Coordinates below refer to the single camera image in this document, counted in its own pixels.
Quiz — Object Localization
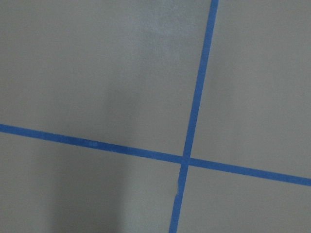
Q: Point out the blue tape line crosswise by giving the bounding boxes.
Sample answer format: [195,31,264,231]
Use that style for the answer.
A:
[0,124,311,186]

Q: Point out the blue tape line lengthwise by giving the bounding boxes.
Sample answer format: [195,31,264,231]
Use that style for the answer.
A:
[169,0,219,233]

